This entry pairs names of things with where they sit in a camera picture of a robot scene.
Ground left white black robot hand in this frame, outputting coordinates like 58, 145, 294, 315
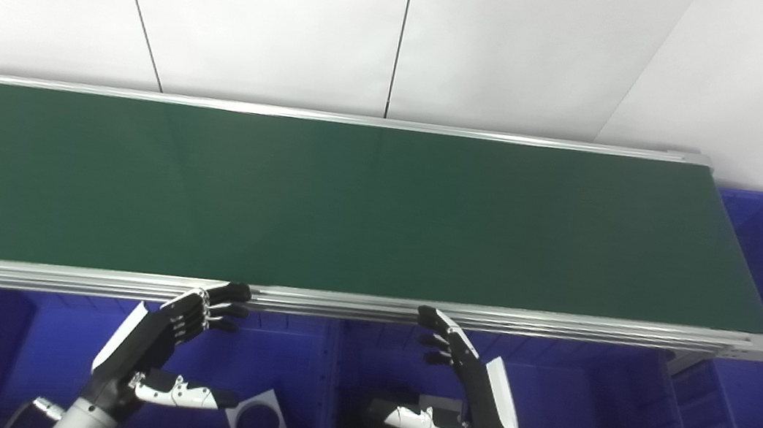
81, 265, 256, 427

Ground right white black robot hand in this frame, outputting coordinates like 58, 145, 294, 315
365, 299, 541, 428

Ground green conveyor belt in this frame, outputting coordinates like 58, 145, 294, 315
0, 61, 763, 392
0, 74, 763, 364

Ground aluminium conveyor leg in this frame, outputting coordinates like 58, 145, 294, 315
662, 350, 723, 384

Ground white square plate with hole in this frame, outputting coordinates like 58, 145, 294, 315
223, 384, 297, 428

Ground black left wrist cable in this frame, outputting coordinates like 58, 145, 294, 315
3, 393, 67, 428

